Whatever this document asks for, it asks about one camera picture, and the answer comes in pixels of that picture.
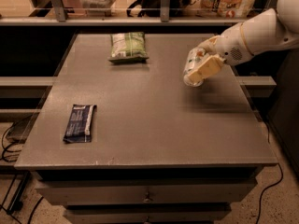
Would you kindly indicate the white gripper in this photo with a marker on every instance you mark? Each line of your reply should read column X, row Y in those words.
column 231, row 46

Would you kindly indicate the silver green 7up can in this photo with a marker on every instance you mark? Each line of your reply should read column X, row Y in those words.
column 195, row 56

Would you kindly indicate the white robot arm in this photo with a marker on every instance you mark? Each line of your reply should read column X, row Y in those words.
column 275, row 29

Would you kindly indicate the blue rxbar blueberry wrapper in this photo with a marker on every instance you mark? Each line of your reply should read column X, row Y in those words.
column 79, row 126

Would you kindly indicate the black bag behind railing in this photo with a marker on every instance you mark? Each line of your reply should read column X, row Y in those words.
column 153, row 8

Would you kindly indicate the green chip bag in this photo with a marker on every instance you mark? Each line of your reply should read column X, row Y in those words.
column 128, row 48

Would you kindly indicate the clear plastic container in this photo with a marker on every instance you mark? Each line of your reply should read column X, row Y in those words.
column 97, row 7

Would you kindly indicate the grey cabinet drawer with knob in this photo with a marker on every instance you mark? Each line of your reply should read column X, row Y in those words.
column 69, row 193

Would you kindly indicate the grey metal railing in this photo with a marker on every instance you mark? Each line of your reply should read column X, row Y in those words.
column 71, row 13

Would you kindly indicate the lower grey cabinet drawer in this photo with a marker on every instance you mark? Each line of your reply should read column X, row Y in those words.
column 148, row 213

